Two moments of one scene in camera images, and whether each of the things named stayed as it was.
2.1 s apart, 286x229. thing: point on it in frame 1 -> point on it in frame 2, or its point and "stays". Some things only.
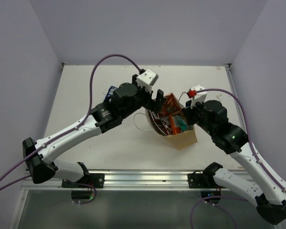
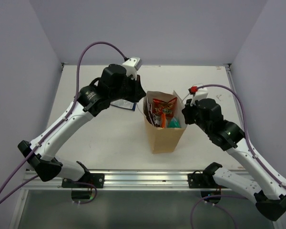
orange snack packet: x=175 y=124 -> x=163 y=120
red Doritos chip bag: x=164 y=112 -> x=156 y=119
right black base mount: x=208 y=186 stays
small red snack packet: x=170 y=105 stays
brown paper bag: x=169 y=120 -> x=165 y=140
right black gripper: x=188 y=111 stays
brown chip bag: x=159 y=125 stays
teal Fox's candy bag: x=183 y=125 -> x=173 y=123
